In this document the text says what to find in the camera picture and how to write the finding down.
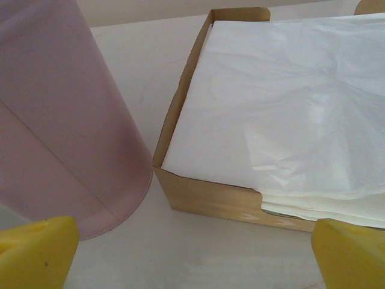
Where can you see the brown cardboard napkin tray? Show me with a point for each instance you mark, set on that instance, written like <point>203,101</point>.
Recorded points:
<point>210,195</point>

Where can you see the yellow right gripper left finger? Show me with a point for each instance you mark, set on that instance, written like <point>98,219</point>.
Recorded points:
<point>33,259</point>

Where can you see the white paper napkin stack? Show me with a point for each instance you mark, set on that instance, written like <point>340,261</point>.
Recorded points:
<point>270,105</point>

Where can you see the pink cylindrical holder cup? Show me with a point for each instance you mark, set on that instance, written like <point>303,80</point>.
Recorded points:
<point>60,120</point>

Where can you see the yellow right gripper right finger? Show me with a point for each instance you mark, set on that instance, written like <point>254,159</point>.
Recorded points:
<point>352,259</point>

